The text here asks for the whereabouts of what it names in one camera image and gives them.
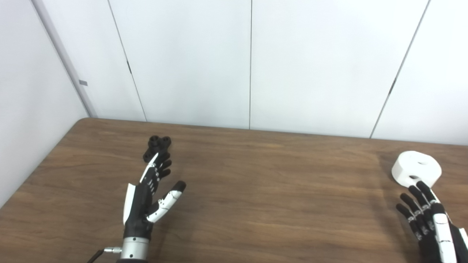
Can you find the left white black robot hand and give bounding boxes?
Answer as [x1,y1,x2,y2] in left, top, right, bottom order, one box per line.
[122,152,187,240]

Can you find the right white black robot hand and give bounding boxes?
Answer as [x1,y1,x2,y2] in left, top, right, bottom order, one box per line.
[396,181,468,263]

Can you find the black flanged holder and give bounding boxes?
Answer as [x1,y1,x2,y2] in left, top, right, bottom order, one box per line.
[143,136,172,163]

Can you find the round white piece with holes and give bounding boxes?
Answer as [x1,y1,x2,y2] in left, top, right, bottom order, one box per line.
[392,151,442,188]

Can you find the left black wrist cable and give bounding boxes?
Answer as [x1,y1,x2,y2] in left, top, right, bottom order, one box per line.
[87,247,123,263]

